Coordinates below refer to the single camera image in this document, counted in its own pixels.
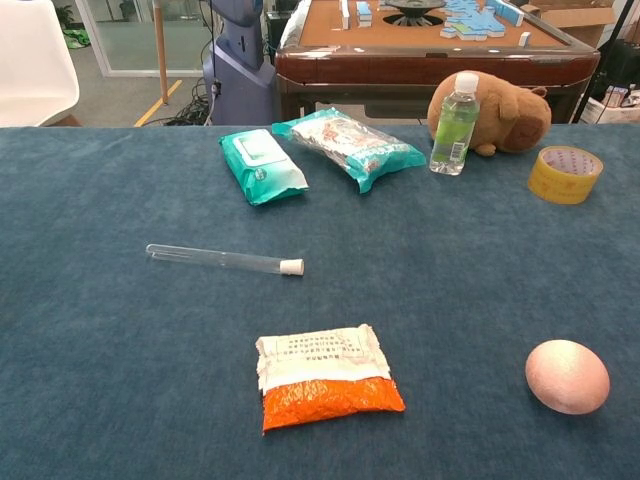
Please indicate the white test tube cap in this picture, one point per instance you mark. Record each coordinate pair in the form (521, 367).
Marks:
(292, 267)

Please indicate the clear glass test tube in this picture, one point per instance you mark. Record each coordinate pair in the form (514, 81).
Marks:
(225, 260)

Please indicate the teal wet wipes pack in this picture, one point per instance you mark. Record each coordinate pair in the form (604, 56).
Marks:
(260, 165)

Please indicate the teal snack bag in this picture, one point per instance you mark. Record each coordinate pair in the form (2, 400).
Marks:
(360, 150)

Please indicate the orange and white packet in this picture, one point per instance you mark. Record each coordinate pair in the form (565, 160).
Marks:
(325, 395)

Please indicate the clear bottle with green label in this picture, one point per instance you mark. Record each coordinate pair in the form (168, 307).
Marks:
(452, 135)

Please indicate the blue-grey machine base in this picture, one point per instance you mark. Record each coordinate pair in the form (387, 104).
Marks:
(240, 85)

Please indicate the brown mahjong table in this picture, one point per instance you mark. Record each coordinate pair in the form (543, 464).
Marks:
(400, 65)

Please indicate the white plastic bag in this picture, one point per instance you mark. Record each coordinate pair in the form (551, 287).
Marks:
(295, 30)

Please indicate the brown capybara plush toy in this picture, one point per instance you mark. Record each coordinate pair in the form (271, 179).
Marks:
(515, 120)

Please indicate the upright white mahjong tile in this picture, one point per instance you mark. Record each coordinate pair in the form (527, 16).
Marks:
(345, 12)

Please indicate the stacked blue mahjong tiles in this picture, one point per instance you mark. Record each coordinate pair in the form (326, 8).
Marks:
(363, 14)

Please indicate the wooden pole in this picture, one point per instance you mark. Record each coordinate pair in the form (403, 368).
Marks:
(161, 55)

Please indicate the blue tablecloth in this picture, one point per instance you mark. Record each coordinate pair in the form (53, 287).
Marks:
(100, 350)

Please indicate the black mahjong table centre dish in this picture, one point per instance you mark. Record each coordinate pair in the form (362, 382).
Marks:
(412, 9)

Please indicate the yellow tape roll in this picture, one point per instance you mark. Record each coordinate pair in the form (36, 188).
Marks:
(565, 192)

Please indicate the pile of blue mahjong tiles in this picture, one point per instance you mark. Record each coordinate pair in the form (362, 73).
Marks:
(470, 22)

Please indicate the pink egg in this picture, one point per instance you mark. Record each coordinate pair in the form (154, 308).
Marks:
(567, 377)

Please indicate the single white mahjong tile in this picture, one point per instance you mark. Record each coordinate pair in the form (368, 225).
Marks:
(524, 39)

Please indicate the row of blue mahjong tiles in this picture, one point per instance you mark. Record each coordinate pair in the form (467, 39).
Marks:
(507, 12)

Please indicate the green floor object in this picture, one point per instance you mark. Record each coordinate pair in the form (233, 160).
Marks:
(77, 39)

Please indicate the white printed boxes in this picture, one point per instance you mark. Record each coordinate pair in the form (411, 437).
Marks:
(612, 107)

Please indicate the green potted plant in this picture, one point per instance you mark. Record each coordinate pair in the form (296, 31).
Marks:
(65, 17)

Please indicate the cardboard box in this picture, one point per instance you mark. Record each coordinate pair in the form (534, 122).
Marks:
(585, 25)

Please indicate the white plastic chair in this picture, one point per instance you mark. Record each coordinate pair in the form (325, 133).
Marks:
(30, 60)

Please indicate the black equipment case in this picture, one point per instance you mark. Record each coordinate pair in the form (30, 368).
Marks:
(622, 65)

